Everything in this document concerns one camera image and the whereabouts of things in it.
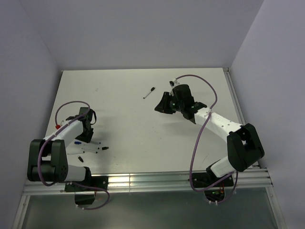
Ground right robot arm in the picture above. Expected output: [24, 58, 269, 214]
[155, 81, 264, 186]

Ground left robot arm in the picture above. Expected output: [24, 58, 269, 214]
[27, 107, 96, 190]

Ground aluminium front rail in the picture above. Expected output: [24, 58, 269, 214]
[22, 168, 273, 196]

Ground aluminium side rail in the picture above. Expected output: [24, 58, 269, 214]
[223, 67, 263, 167]

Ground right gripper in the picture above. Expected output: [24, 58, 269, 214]
[154, 92, 184, 114]

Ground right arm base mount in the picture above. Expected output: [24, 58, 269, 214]
[191, 172, 238, 206]

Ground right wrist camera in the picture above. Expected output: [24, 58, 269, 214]
[169, 78, 180, 96]

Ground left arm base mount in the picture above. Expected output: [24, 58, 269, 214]
[64, 176, 110, 209]

